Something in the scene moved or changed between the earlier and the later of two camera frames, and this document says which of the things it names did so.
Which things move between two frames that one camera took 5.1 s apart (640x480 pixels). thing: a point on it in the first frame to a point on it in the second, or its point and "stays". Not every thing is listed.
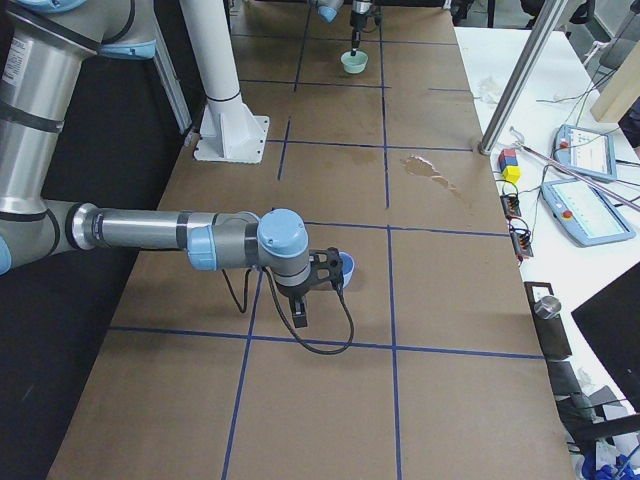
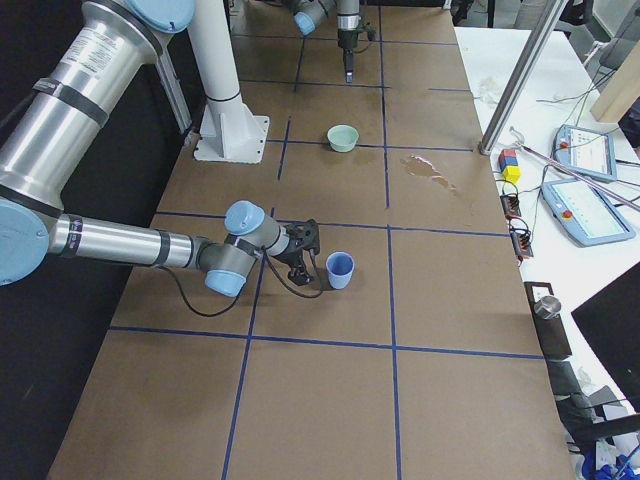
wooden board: [621, 91] stays
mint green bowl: [354, 63] to [342, 138]
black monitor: [611, 322] stays
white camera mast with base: [229, 131] stays
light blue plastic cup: [347, 266] stays
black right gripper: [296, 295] to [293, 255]
